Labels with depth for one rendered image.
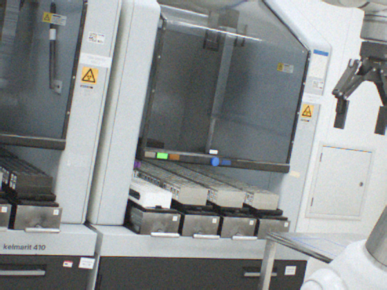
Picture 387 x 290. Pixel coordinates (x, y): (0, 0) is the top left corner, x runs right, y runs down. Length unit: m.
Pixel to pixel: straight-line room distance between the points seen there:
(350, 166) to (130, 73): 2.39
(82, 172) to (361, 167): 2.54
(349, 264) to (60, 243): 1.02
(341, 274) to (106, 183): 1.06
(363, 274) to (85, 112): 1.12
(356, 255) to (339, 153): 2.96
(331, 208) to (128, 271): 2.28
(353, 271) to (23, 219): 1.05
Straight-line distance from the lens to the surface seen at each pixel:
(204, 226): 2.44
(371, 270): 1.44
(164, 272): 2.42
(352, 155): 4.47
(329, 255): 2.17
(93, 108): 2.27
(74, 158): 2.27
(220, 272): 2.54
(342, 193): 4.48
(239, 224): 2.52
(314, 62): 2.72
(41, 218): 2.18
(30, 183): 2.22
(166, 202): 2.39
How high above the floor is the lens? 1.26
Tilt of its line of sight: 6 degrees down
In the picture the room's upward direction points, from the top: 10 degrees clockwise
